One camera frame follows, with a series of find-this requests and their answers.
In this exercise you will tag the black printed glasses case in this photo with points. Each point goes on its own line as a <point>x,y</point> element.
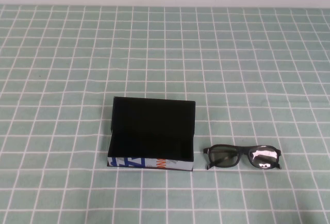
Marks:
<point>154,120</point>

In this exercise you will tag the black frame glasses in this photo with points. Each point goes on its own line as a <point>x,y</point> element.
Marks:
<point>221,157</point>

